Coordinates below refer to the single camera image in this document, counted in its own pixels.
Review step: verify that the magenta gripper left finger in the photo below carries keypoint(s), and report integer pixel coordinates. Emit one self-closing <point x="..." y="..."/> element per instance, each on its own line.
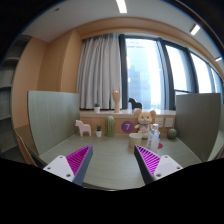
<point x="72" y="167"/>

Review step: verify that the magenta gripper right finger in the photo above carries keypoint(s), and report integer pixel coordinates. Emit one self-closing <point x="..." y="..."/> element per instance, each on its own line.
<point x="152" y="166"/>

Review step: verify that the clear plastic water bottle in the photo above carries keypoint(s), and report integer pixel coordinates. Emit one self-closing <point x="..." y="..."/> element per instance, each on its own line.
<point x="153" y="138"/>

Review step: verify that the red round coaster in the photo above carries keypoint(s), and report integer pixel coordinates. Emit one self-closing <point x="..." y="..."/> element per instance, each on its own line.
<point x="160" y="146"/>

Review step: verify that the pale yellow cup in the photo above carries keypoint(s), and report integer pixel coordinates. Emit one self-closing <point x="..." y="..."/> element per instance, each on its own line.
<point x="134" y="139"/>

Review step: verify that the round green ceramic cactus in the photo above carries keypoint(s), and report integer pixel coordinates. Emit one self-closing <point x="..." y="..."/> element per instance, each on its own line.
<point x="172" y="134"/>

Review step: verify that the pink wooden horse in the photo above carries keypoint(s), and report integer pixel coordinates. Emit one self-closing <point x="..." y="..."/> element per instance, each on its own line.
<point x="83" y="127"/>

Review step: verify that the small potted plant on table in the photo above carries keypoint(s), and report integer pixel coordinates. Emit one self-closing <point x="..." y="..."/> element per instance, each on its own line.
<point x="98" y="131"/>

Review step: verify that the purple number seven disc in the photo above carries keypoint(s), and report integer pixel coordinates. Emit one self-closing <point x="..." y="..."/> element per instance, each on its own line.
<point x="127" y="126"/>

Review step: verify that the plush mouse toy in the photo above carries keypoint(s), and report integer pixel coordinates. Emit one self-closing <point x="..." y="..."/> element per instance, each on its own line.
<point x="144" y="122"/>

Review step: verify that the wooden chair back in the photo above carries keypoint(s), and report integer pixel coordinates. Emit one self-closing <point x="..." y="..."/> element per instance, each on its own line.
<point x="24" y="151"/>

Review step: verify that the left green partition panel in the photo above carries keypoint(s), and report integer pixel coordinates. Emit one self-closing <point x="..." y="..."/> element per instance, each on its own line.
<point x="52" y="117"/>

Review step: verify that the green partition panel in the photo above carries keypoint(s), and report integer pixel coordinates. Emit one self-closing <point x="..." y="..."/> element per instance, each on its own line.
<point x="197" y="121"/>
<point x="52" y="117"/>

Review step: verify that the tall green ceramic cactus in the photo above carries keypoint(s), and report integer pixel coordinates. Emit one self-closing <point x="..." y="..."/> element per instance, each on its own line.
<point x="109" y="126"/>

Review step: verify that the black horse figurine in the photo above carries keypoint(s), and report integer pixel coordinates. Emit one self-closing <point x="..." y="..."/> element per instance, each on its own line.
<point x="135" y="104"/>

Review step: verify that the small potted plant on sill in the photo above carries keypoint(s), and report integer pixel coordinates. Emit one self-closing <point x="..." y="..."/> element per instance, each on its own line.
<point x="96" y="108"/>

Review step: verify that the right green partition panel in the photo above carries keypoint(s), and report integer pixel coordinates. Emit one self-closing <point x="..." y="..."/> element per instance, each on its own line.
<point x="197" y="121"/>

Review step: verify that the wooden hand sculpture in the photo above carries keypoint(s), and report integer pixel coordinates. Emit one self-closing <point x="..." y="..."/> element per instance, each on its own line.
<point x="116" y="97"/>

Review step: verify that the grey curtain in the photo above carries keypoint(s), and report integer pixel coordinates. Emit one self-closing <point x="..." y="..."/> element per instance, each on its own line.
<point x="99" y="71"/>

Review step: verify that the grey wall shelf unit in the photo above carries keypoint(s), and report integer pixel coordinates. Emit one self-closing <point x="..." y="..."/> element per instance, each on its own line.
<point x="8" y="142"/>

